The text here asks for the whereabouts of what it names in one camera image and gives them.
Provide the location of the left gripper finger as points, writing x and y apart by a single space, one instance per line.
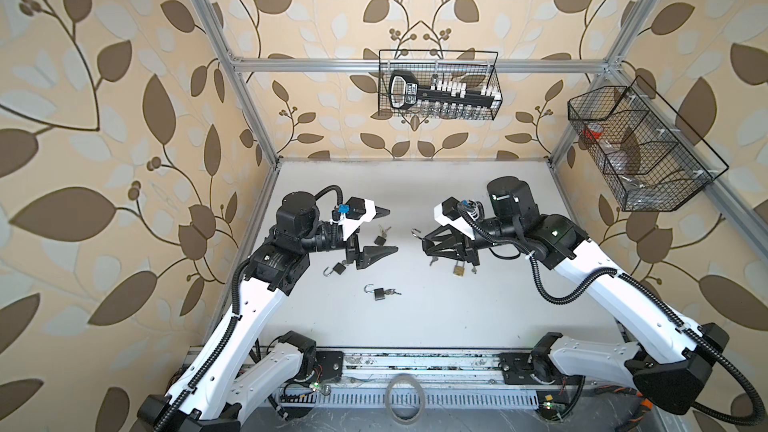
381 212
369 255

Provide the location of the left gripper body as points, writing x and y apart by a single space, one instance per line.
351 250

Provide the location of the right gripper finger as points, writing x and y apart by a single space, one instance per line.
436 251
447 235

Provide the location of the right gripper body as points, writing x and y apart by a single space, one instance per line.
475 245

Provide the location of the brass padlock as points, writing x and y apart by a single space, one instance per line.
459 268

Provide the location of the black padlock with keys middle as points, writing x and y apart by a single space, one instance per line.
419 235

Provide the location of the black padlock with keys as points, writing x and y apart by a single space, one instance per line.
382 237
380 293
419 235

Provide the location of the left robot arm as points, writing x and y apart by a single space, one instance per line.
217 392

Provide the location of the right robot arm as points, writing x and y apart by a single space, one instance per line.
670 358

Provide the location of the black padlock with keys top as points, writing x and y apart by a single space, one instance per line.
382 237

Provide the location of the black padlock left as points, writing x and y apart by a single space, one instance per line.
337 268

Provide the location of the black padlock with keys bottom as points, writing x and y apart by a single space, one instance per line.
380 293

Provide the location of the black tool rack in basket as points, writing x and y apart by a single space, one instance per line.
404 92

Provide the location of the red cap in basket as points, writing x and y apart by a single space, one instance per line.
593 131

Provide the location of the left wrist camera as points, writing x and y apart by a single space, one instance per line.
354 213

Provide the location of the back wire basket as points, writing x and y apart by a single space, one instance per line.
475 68

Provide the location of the wire basket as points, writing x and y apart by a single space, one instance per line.
475 68
652 158

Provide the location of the right wire basket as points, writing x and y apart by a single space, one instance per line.
652 158

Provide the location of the orange handled pliers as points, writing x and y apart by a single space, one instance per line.
642 408

